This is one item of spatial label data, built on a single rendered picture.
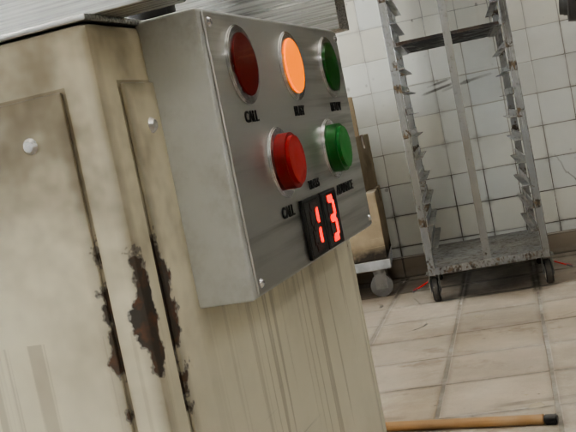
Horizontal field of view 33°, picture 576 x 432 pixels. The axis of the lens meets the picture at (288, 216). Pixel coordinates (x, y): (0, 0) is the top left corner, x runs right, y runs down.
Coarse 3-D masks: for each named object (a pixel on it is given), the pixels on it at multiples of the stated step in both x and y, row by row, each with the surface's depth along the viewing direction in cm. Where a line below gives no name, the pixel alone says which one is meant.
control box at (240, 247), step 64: (192, 64) 44; (320, 64) 61; (192, 128) 45; (256, 128) 48; (320, 128) 59; (192, 192) 45; (256, 192) 47; (320, 192) 56; (192, 256) 46; (256, 256) 46; (320, 256) 55
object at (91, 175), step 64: (0, 64) 42; (64, 64) 41; (128, 64) 43; (0, 128) 42; (64, 128) 41; (128, 128) 42; (0, 192) 42; (64, 192) 41; (128, 192) 41; (0, 256) 43; (64, 256) 42; (128, 256) 41; (0, 320) 43; (64, 320) 42; (128, 320) 42; (192, 320) 45; (256, 320) 52; (320, 320) 62; (0, 384) 44; (64, 384) 43; (128, 384) 42; (192, 384) 44; (256, 384) 51; (320, 384) 60
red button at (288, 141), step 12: (288, 132) 50; (276, 144) 50; (288, 144) 50; (300, 144) 51; (276, 156) 49; (288, 156) 49; (300, 156) 51; (276, 168) 49; (288, 168) 49; (300, 168) 51; (288, 180) 50; (300, 180) 50
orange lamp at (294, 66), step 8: (288, 40) 55; (288, 48) 54; (296, 48) 56; (288, 56) 54; (296, 56) 56; (288, 64) 54; (296, 64) 55; (288, 72) 54; (296, 72) 55; (296, 80) 55; (304, 80) 56; (296, 88) 55
